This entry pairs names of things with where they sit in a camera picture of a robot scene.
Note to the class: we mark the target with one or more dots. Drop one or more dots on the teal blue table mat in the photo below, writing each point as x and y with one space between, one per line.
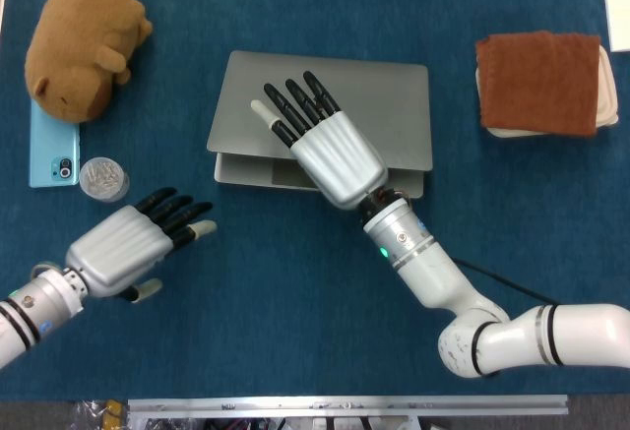
275 326

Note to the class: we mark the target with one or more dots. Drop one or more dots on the clear plastic bag with parts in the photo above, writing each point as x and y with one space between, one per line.
98 415

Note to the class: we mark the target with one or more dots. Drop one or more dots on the folded brown towel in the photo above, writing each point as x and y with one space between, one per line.
536 80

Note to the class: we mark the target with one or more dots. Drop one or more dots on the aluminium profile rail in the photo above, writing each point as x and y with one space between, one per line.
344 404

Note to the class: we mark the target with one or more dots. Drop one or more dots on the clear jar of paper clips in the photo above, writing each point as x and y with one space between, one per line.
102 178

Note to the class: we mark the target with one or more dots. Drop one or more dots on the brown capybara plush toy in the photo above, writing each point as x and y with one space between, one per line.
79 46

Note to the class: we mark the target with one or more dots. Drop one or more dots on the silver laptop computer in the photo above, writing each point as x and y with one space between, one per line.
384 105

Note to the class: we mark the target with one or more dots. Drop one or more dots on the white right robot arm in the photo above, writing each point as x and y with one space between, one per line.
433 272

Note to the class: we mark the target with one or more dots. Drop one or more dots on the cream plastic lidded container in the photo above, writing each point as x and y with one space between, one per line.
608 90

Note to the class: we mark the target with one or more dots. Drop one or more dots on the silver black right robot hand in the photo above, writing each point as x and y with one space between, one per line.
339 159

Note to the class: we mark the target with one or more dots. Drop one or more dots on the light blue smartphone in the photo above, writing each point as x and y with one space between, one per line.
49 149

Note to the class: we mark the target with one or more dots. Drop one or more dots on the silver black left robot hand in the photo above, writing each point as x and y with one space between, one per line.
118 248

